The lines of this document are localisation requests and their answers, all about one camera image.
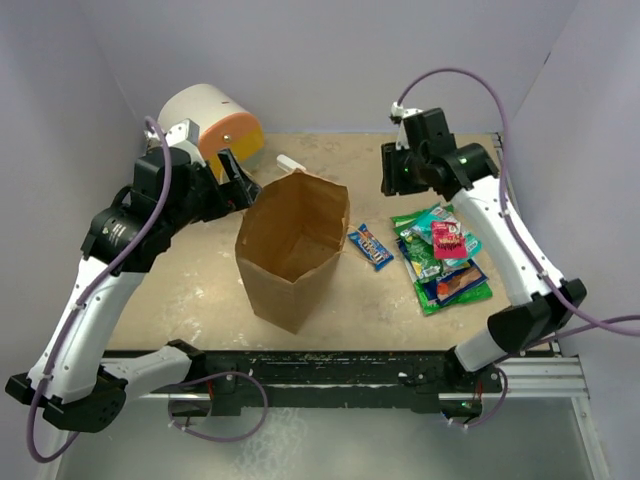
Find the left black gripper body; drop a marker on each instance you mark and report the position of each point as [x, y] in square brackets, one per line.
[207, 198]

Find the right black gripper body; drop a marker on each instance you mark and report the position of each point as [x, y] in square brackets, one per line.
[412, 177]

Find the green cassava chips bag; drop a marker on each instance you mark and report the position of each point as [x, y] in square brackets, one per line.
[479, 293]

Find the brown paper bag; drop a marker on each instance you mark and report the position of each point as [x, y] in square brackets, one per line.
[289, 244]

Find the teal snack packet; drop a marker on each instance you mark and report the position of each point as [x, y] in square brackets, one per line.
[422, 228]

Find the red snack packet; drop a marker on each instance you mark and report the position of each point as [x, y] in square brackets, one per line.
[448, 241]

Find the green yellow candy bag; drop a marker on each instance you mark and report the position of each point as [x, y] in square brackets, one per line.
[420, 255]

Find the blue M&M's packet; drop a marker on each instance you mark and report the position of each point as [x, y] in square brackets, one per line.
[372, 249]

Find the blue Burts chilli chips bag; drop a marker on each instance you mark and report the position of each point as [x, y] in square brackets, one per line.
[450, 286]

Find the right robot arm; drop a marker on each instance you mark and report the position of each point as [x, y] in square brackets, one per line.
[425, 156]

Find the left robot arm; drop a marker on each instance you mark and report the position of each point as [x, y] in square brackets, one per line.
[70, 386]

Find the small white block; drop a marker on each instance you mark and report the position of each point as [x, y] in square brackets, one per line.
[287, 164]

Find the round toy drawer cabinet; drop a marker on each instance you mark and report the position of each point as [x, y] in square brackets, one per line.
[222, 122]

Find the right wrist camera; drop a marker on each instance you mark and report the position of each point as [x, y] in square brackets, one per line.
[397, 115]

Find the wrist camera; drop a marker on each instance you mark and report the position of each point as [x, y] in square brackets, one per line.
[184, 135]
[397, 115]

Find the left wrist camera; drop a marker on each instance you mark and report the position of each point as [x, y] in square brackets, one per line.
[184, 135]

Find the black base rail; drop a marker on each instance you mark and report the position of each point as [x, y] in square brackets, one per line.
[412, 380]

